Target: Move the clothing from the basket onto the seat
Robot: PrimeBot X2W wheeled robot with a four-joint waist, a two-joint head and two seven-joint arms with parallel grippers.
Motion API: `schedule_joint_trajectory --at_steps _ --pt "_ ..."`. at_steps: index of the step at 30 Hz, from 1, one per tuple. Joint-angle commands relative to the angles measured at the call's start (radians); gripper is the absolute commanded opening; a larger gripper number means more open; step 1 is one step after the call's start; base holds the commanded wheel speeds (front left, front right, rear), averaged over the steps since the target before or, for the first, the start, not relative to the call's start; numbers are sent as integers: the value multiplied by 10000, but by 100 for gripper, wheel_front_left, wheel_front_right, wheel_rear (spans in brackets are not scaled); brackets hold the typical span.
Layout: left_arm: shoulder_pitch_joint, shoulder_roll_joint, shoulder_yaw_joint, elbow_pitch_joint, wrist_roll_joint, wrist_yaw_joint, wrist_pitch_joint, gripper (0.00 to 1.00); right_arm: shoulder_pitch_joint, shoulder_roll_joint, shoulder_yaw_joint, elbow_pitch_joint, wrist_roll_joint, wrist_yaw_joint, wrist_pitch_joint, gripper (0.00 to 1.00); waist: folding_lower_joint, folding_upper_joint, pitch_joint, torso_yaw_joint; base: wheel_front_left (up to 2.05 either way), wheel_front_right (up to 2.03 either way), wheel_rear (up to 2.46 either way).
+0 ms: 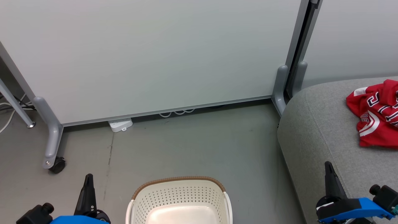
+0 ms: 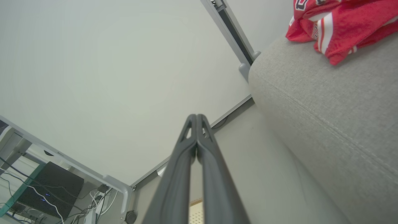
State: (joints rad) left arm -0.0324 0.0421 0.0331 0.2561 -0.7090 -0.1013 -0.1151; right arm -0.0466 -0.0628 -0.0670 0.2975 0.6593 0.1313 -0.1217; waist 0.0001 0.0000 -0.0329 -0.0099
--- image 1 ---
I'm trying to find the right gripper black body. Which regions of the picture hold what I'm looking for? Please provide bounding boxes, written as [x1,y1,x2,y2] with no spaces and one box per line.
[316,184,398,218]

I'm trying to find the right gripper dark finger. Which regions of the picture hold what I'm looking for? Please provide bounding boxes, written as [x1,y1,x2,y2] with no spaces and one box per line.
[324,162,347,199]

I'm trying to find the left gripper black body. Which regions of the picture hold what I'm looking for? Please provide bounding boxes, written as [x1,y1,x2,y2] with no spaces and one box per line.
[16,203,54,224]

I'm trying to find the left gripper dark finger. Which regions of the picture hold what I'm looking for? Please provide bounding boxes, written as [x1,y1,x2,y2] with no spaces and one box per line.
[75,174,97,217]

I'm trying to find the red basketball jersey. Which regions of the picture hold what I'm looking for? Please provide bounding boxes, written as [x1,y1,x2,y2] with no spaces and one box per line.
[346,79,398,149]

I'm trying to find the cream perforated laundry basket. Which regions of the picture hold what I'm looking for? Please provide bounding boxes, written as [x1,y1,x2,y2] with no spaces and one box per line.
[125,176,233,224]

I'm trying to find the black caster wheel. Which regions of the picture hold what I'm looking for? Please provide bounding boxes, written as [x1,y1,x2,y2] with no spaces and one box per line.
[49,156,66,174]

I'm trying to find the grey fabric sofa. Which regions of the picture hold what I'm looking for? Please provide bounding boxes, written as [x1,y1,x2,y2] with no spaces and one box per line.
[277,76,398,224]

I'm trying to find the grey partition foot with caster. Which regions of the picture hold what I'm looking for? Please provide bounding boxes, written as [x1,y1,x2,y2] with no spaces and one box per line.
[32,96,64,169]

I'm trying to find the white power strip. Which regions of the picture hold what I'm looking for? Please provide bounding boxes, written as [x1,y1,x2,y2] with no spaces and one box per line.
[108,118,133,133]

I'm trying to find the grey metal table leg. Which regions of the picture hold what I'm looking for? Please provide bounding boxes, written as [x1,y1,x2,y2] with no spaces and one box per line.
[0,78,35,128]

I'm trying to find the narrow white partition panel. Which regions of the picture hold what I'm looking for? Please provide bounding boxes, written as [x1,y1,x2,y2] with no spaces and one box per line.
[301,0,398,89]

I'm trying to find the wide white partition panel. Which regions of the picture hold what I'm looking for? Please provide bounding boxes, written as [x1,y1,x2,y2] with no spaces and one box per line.
[0,0,311,126]

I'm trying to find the right blue camera mount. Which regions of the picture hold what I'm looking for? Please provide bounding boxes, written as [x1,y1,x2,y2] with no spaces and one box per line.
[319,198,395,223]

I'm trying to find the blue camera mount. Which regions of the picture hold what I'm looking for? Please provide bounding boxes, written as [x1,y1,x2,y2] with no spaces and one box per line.
[50,215,110,224]
[319,198,395,223]

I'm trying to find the left blue camera mount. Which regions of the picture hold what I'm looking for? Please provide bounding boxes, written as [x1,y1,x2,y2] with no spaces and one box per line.
[50,215,110,224]

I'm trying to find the white floor cable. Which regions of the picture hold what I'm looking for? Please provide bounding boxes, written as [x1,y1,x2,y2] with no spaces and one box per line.
[0,93,27,134]

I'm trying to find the black floor cables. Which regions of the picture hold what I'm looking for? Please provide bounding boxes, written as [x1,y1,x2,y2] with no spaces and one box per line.
[0,92,36,111]

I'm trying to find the white coiled cable loops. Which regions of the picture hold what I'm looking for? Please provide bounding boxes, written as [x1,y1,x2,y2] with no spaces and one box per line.
[159,108,196,118]

